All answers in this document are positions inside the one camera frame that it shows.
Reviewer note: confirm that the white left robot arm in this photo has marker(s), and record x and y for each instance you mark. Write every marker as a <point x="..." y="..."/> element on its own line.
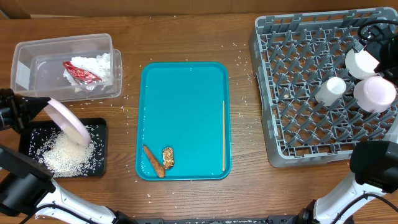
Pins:
<point x="29" y="187"/>

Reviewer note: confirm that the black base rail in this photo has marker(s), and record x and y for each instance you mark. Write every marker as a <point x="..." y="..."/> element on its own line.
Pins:
<point x="273" y="219"/>

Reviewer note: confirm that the red snack wrapper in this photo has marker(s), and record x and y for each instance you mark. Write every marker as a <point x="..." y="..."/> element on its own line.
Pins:
<point x="80" y="74"/>

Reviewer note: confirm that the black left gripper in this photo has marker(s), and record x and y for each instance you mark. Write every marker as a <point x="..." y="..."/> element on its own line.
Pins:
<point x="15" y="104"/>

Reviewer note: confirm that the black plastic tray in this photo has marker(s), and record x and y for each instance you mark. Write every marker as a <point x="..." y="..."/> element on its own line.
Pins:
<point x="96" y="124"/>

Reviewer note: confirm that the white cup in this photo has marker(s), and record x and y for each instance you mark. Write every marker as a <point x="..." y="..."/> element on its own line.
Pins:
<point x="331" y="90"/>

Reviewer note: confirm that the pile of white rice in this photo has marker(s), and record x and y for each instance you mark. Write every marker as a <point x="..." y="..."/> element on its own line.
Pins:
<point x="66" y="154"/>

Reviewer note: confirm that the grey dishwasher rack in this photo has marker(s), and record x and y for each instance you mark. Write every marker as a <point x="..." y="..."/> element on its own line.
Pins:
<point x="292" y="56"/>

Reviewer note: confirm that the brown sausage piece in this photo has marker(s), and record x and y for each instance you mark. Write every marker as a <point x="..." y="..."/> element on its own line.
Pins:
<point x="159" y="170"/>

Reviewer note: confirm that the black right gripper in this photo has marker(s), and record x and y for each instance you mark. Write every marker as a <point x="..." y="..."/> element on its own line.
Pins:
<point x="372" y="41"/>

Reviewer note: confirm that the clear plastic bin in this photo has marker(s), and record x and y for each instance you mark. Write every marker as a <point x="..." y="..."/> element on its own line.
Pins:
<point x="37" y="67"/>

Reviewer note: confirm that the wooden chopstick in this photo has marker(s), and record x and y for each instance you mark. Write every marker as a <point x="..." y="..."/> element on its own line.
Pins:
<point x="223" y="136"/>

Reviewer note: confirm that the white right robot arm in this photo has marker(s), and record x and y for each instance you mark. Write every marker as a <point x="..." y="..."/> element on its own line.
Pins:
<point x="373" y="164"/>

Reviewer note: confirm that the light green bowl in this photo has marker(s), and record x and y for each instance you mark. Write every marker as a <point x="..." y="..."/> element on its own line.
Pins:
<point x="361" y="65"/>

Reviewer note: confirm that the brown food scrap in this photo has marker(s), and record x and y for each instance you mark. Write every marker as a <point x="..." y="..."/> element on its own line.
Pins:
<point x="168" y="158"/>

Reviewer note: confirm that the large pink plate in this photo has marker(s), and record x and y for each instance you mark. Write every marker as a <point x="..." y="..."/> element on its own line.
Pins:
<point x="68" y="122"/>

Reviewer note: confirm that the teal plastic tray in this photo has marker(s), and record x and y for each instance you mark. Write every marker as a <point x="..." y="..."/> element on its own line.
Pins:
<point x="180" y="106"/>

